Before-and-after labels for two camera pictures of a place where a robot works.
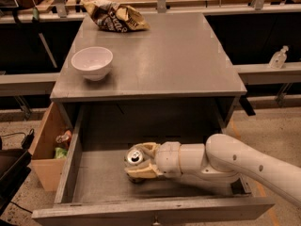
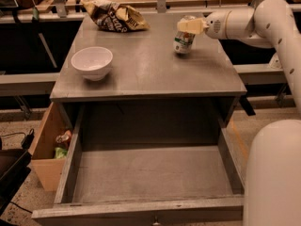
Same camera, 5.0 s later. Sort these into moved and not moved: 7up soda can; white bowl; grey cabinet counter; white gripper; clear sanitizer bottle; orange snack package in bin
Moved: white gripper; 7up soda can
Not moved: clear sanitizer bottle; white bowl; grey cabinet counter; orange snack package in bin
